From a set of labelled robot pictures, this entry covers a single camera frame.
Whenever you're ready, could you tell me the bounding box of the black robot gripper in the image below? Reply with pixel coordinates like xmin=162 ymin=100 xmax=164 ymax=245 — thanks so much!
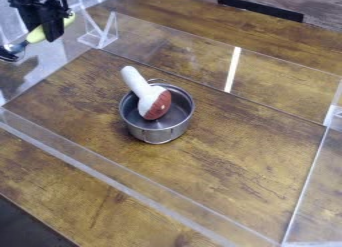
xmin=9 ymin=0 xmax=73 ymax=42

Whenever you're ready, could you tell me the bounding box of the plush mushroom toy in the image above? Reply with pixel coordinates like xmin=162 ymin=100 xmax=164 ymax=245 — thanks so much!
xmin=121 ymin=66 xmax=172 ymax=120

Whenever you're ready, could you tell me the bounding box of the black strip on table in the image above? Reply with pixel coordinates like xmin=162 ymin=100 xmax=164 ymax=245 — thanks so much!
xmin=217 ymin=0 xmax=305 ymax=23

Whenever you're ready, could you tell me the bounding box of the clear acrylic triangular bracket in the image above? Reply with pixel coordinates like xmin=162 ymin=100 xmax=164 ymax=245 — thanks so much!
xmin=78 ymin=10 xmax=120 ymax=49

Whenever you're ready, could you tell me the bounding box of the clear acrylic enclosure wall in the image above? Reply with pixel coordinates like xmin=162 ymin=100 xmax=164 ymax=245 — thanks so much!
xmin=0 ymin=107 xmax=342 ymax=247

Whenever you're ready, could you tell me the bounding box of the small steel pot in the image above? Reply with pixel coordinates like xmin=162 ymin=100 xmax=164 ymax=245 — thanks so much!
xmin=120 ymin=79 xmax=196 ymax=144

